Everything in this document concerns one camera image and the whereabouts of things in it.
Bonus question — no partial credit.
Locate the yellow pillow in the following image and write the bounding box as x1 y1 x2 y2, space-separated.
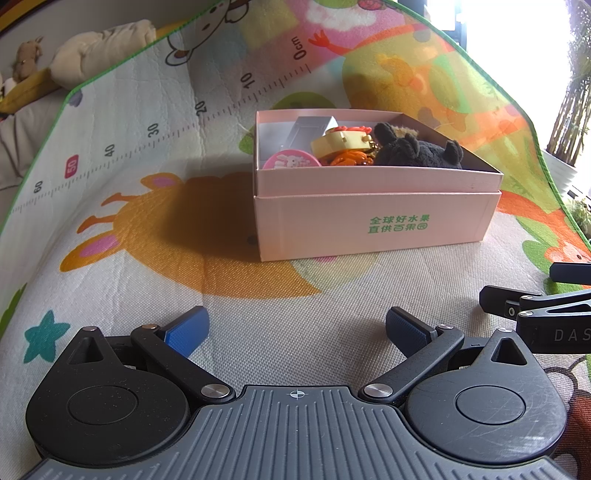
0 67 61 114

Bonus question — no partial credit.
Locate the grey bedsheet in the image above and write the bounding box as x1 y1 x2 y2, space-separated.
0 88 70 222

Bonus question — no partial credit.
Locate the yellow toy camera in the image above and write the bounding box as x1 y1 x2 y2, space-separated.
310 124 372 155

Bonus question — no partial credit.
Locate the pink cardboard box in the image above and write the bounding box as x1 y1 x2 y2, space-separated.
253 108 504 263

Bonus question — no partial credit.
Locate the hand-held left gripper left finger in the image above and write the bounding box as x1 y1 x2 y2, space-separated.
67 305 236 406

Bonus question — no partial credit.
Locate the small potted plant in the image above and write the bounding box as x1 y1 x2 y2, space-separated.
566 198 591 241

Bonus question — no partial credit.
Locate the palm plant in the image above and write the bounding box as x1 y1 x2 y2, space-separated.
547 0 591 164

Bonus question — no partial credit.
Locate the beige pillow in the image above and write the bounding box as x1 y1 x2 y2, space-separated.
50 19 157 90

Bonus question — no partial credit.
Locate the white plant pot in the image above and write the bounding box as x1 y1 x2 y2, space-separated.
542 148 580 197

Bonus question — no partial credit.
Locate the pink round tin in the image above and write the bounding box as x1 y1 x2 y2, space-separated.
263 148 319 171

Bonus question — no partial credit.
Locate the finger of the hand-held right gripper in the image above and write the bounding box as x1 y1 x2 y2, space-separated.
549 262 591 282
479 285 591 354

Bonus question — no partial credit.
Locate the orange plastic bowl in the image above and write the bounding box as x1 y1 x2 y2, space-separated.
323 150 375 168

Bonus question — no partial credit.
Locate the brown plush deer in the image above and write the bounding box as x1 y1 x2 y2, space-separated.
11 39 44 81

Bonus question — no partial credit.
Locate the black plush toy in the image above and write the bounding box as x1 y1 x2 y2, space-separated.
372 122 465 168

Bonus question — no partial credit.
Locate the white battery charger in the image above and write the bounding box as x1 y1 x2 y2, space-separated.
286 115 340 151

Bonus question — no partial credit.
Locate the printed play mat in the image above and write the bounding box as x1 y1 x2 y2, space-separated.
0 0 591 480

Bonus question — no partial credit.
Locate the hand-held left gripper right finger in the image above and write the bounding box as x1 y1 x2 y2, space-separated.
362 306 532 407

